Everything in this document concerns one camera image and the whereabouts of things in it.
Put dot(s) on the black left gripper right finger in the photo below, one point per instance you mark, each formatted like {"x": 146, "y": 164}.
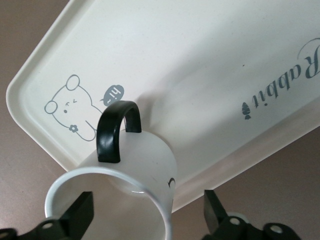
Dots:
{"x": 215, "y": 212}

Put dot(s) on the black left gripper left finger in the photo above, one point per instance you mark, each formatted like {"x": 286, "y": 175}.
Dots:
{"x": 75, "y": 215}

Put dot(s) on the cream tray with rabbit print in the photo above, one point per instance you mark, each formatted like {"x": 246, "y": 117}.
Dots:
{"x": 200, "y": 75}

